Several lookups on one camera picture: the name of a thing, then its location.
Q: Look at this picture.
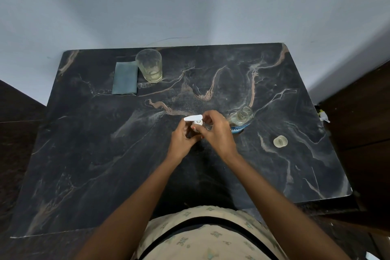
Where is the person's left hand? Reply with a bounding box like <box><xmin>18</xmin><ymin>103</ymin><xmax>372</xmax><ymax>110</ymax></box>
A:
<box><xmin>165</xmin><ymin>121</ymin><xmax>204</xmax><ymax>165</ymax></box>

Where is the person's right hand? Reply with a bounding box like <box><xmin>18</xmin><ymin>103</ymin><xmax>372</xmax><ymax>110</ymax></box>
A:
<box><xmin>194</xmin><ymin>110</ymin><xmax>241</xmax><ymax>163</ymax></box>

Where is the small clear pump bottle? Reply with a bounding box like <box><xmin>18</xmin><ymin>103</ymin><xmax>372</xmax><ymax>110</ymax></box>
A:
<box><xmin>187</xmin><ymin>121</ymin><xmax>213</xmax><ymax>142</ymax></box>

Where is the mouthwash bottle with blue label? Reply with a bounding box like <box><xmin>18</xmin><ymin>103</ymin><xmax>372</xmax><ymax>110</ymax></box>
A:
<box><xmin>227</xmin><ymin>106</ymin><xmax>255</xmax><ymax>134</ymax></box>

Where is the white pump dispenser head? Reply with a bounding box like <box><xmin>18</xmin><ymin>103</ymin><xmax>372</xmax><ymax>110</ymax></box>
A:
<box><xmin>184</xmin><ymin>115</ymin><xmax>204</xmax><ymax>126</ymax></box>

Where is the translucent mouthwash bottle cap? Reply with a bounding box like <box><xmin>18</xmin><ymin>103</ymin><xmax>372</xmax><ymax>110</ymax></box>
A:
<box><xmin>273</xmin><ymin>135</ymin><xmax>289</xmax><ymax>150</ymax></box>

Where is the person's right forearm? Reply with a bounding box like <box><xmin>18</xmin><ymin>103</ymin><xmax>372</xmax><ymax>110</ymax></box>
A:
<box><xmin>225</xmin><ymin>154</ymin><xmax>351</xmax><ymax>260</ymax></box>

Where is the person's left forearm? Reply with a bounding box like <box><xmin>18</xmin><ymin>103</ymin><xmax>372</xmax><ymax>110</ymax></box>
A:
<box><xmin>74</xmin><ymin>155</ymin><xmax>184</xmax><ymax>260</ymax></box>

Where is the trigger spray bottle, yellow nozzle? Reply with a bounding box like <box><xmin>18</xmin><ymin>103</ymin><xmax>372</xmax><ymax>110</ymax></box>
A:
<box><xmin>316</xmin><ymin>110</ymin><xmax>331</xmax><ymax>124</ymax></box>

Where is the clear drinking glass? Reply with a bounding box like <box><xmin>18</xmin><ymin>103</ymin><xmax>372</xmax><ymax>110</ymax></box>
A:
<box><xmin>135</xmin><ymin>48</ymin><xmax>164</xmax><ymax>84</ymax></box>

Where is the grey-blue folded cloth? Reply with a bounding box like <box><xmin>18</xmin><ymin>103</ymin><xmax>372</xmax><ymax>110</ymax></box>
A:
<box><xmin>112</xmin><ymin>61</ymin><xmax>139</xmax><ymax>96</ymax></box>

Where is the black marble table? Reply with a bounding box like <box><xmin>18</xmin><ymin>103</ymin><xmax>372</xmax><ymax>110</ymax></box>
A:
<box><xmin>11</xmin><ymin>43</ymin><xmax>353</xmax><ymax>238</ymax></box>

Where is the beige patterned clothing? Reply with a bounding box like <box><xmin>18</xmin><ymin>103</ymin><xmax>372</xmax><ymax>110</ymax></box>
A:
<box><xmin>131</xmin><ymin>205</ymin><xmax>289</xmax><ymax>260</ymax></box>

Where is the dark wooden cabinet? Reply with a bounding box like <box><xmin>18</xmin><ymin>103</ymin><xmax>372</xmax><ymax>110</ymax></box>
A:
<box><xmin>316</xmin><ymin>60</ymin><xmax>390</xmax><ymax>215</ymax></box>

